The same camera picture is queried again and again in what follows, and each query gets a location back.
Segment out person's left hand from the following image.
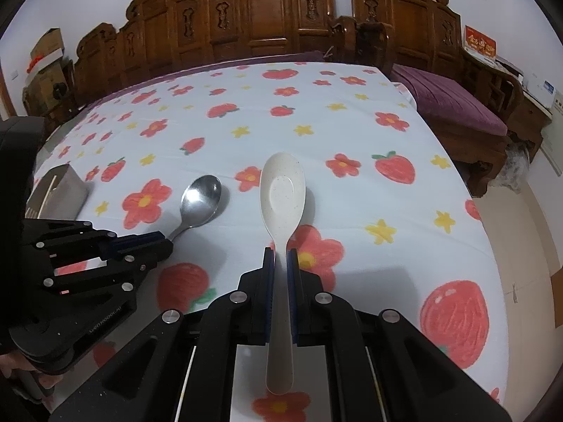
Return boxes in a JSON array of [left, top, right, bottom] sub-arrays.
[[1, 352, 63, 402]]

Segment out stainless steel utensil tray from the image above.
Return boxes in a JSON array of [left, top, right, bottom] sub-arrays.
[[25, 164, 89, 220]]

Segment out carved wooden bench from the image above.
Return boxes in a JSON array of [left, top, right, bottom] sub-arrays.
[[75, 0, 334, 103]]

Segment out red gift box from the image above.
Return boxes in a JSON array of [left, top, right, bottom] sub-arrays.
[[464, 25, 497, 59]]

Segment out stacked cardboard boxes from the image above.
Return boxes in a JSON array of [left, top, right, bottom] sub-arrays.
[[22, 28, 72, 116]]

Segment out large stainless steel spoon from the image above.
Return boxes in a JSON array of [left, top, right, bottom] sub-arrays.
[[168, 174, 222, 241]]

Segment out floral strawberry tablecloth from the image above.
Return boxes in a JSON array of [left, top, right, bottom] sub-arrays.
[[32, 62, 508, 421]]

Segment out carved wooden armchair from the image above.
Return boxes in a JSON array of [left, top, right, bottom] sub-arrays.
[[343, 0, 463, 79]]

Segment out white plastic soup spoon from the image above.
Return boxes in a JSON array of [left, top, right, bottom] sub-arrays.
[[260, 153, 306, 395]]

